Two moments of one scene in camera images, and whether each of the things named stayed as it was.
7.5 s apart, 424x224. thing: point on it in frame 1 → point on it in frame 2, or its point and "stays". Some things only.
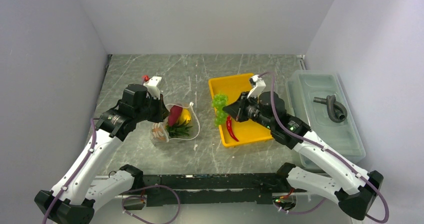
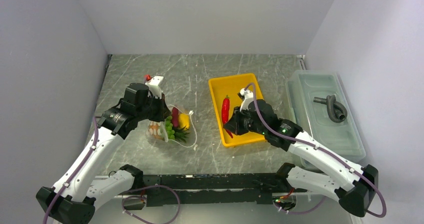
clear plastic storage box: [319, 99] stays
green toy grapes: [219, 100] → [170, 132]
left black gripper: [162, 111] stays
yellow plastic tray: [246, 131] stays
